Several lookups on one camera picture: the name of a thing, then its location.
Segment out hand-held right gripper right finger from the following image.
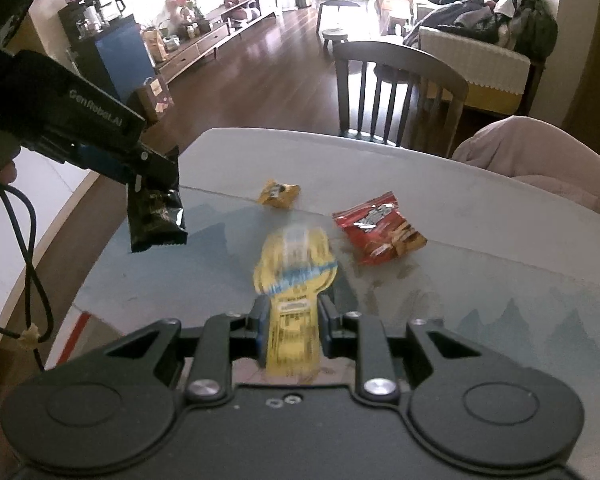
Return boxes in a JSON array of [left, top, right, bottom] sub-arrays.
[[317, 294, 487, 403]]

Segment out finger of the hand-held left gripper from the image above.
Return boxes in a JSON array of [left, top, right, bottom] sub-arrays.
[[129, 144, 181, 195], [76, 144, 145, 187]]

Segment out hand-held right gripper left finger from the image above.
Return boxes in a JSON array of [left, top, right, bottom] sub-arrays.
[[105, 296, 272, 403]]

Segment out black snack packet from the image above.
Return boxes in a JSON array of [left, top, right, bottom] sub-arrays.
[[128, 182, 189, 254]]

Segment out yellow packet with blue band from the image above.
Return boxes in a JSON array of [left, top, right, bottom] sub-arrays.
[[252, 225, 339, 379]]

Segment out white cabinet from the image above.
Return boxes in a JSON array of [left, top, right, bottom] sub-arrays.
[[0, 147, 94, 321]]

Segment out red snack packet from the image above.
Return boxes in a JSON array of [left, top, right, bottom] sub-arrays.
[[332, 191, 429, 267]]

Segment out small yellow snack packet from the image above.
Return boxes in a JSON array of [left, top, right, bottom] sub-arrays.
[[257, 178, 301, 210]]

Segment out low wooden media console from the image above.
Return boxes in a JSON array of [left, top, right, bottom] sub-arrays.
[[154, 0, 282, 82]]

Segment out small wooden stool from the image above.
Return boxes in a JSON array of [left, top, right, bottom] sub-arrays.
[[322, 30, 351, 52]]

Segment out dark wooden chair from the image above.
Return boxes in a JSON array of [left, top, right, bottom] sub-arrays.
[[332, 40, 469, 158]]

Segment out pink covered chair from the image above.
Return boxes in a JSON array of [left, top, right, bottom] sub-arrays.
[[451, 116, 600, 224]]

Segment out sofa with cream cover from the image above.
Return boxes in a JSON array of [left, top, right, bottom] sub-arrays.
[[404, 0, 547, 117]]

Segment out pile of clothes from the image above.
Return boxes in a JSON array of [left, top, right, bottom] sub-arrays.
[[414, 0, 560, 57]]

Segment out black cable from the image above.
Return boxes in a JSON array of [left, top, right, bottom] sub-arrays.
[[0, 182, 56, 372]]

